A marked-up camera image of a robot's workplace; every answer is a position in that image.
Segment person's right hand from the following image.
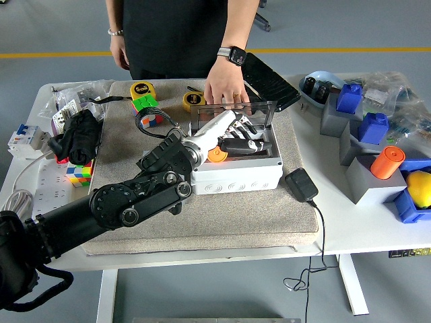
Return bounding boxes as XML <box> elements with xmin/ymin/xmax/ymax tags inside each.
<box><xmin>110</xmin><ymin>33</ymin><xmax>131</xmax><ymax>71</ymax></box>

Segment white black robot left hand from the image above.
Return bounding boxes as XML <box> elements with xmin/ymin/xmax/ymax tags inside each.
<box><xmin>186</xmin><ymin>109</ymin><xmax>273</xmax><ymax>157</ymax></box>

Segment person's left hand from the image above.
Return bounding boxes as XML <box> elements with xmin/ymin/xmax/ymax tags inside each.
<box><xmin>203</xmin><ymin>59</ymin><xmax>251</xmax><ymax>110</ymax></box>

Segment smoky transparent box lid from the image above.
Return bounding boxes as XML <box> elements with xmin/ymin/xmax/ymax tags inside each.
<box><xmin>190</xmin><ymin>100</ymin><xmax>277</xmax><ymax>128</ymax></box>

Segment orange cylinder battery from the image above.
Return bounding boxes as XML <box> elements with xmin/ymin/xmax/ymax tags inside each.
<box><xmin>207</xmin><ymin>147</ymin><xmax>229</xmax><ymax>164</ymax></box>
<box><xmin>370</xmin><ymin>145</ymin><xmax>406</xmax><ymax>180</ymax></box>

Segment white plastic junction box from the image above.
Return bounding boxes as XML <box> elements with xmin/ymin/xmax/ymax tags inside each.
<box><xmin>188</xmin><ymin>120</ymin><xmax>284</xmax><ymax>196</ymax></box>

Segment black smart watch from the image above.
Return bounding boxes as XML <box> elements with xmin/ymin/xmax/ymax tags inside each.
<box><xmin>217</xmin><ymin>46</ymin><xmax>248</xmax><ymax>67</ymax></box>

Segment small yellow tape measure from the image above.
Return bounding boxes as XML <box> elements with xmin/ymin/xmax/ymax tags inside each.
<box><xmin>183</xmin><ymin>86</ymin><xmax>207</xmax><ymax>113</ymax></box>

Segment black plastic case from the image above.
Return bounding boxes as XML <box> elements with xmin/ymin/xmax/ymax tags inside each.
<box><xmin>240</xmin><ymin>52</ymin><xmax>302</xmax><ymax>113</ymax></box>

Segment person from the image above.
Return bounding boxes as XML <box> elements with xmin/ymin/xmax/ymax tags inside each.
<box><xmin>121</xmin><ymin>0</ymin><xmax>230</xmax><ymax>81</ymax></box>

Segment large colourful puzzle cube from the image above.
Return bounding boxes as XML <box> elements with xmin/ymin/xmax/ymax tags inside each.
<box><xmin>131</xmin><ymin>95</ymin><xmax>164</xmax><ymax>129</ymax></box>

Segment clear plastic bag with parts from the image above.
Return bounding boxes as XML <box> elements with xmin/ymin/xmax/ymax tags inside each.
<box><xmin>38</xmin><ymin>79</ymin><xmax>115</xmax><ymax>114</ymax></box>

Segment black office chair base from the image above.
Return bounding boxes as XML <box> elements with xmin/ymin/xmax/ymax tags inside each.
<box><xmin>253</xmin><ymin>0</ymin><xmax>272</xmax><ymax>33</ymax></box>

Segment purple white card package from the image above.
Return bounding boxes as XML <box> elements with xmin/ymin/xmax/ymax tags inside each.
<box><xmin>51</xmin><ymin>100</ymin><xmax>84</xmax><ymax>135</ymax></box>

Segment grey-brown mat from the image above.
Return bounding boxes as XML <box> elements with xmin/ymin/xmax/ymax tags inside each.
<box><xmin>80</xmin><ymin>77</ymin><xmax>320</xmax><ymax>256</ymax></box>

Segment black cloth bundle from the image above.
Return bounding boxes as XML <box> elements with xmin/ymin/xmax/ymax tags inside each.
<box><xmin>47</xmin><ymin>109</ymin><xmax>104</xmax><ymax>166</ymax></box>

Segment black relay component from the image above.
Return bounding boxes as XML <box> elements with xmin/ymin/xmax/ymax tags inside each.
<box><xmin>314</xmin><ymin>82</ymin><xmax>330</xmax><ymax>100</ymax></box>

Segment light blue bowl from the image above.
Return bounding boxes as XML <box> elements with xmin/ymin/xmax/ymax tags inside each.
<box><xmin>298</xmin><ymin>70</ymin><xmax>347</xmax><ymax>110</ymax></box>

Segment black power adapter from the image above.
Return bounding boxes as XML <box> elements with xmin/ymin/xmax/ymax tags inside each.
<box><xmin>284</xmin><ymin>167</ymin><xmax>319</xmax><ymax>203</ymax></box>

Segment grey block holder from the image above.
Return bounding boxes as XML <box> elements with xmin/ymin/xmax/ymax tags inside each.
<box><xmin>319</xmin><ymin>93</ymin><xmax>364</xmax><ymax>139</ymax></box>
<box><xmin>345</xmin><ymin>154</ymin><xmax>408</xmax><ymax>205</ymax></box>
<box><xmin>339</xmin><ymin>119</ymin><xmax>391</xmax><ymax>168</ymax></box>

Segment blue plastic block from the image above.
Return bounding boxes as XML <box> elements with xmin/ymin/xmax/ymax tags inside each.
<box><xmin>358</xmin><ymin>112</ymin><xmax>390</xmax><ymax>144</ymax></box>
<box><xmin>335</xmin><ymin>83</ymin><xmax>363</xmax><ymax>114</ymax></box>

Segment white circuit breaker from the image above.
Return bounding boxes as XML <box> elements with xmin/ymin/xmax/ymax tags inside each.
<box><xmin>7</xmin><ymin>123</ymin><xmax>51</xmax><ymax>159</ymax></box>

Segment small colourful puzzle cube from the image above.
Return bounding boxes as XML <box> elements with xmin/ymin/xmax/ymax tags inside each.
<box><xmin>65</xmin><ymin>157</ymin><xmax>94</xmax><ymax>188</ymax></box>

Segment white power strip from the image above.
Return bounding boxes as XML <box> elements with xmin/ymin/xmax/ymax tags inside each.
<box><xmin>32</xmin><ymin>159</ymin><xmax>74</xmax><ymax>216</ymax></box>

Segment clear bag of components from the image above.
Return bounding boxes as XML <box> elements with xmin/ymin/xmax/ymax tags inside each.
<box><xmin>362</xmin><ymin>70</ymin><xmax>416</xmax><ymax>112</ymax></box>
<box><xmin>387</xmin><ymin>96</ymin><xmax>431</xmax><ymax>149</ymax></box>

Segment white table leg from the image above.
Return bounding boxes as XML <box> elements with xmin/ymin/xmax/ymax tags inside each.
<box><xmin>337</xmin><ymin>254</ymin><xmax>370</xmax><ymax>316</ymax></box>
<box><xmin>96</xmin><ymin>268</ymin><xmax>119</xmax><ymax>323</ymax></box>

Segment blue plastic bin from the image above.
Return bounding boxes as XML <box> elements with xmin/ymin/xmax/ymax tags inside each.
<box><xmin>383</xmin><ymin>158</ymin><xmax>431</xmax><ymax>225</ymax></box>

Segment yellow lemon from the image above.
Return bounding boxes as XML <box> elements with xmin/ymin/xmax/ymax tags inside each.
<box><xmin>405</xmin><ymin>170</ymin><xmax>431</xmax><ymax>209</ymax></box>

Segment black table control panel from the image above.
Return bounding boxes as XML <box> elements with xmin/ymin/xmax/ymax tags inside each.
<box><xmin>387</xmin><ymin>248</ymin><xmax>431</xmax><ymax>259</ymax></box>

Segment yellow tape measure with strap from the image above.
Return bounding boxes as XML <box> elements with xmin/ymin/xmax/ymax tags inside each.
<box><xmin>88</xmin><ymin>81</ymin><xmax>158</xmax><ymax>104</ymax></box>

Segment black adapter cable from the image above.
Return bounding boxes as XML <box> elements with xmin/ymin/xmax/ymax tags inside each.
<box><xmin>282</xmin><ymin>198</ymin><xmax>329</xmax><ymax>323</ymax></box>

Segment white power cable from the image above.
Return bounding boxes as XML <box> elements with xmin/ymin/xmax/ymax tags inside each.
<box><xmin>0</xmin><ymin>150</ymin><xmax>57</xmax><ymax>216</ymax></box>

